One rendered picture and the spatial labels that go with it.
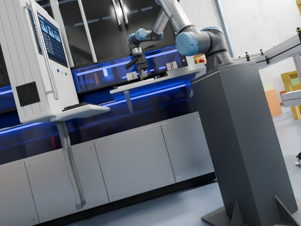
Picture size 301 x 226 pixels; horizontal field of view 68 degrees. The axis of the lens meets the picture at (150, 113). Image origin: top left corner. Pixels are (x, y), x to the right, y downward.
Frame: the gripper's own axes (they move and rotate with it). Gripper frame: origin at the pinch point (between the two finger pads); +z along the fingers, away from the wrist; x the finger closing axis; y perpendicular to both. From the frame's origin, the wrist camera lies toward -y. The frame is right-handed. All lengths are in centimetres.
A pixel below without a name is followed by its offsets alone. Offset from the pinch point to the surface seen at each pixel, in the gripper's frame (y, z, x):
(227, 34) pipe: 317, -156, 467
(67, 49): -50, -42, 15
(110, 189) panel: -45, 75, 15
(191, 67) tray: 32.2, 3.3, -22.2
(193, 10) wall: 231, -239, 450
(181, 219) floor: -1, 93, -28
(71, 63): -50, -30, 15
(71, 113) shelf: -45, 15, -43
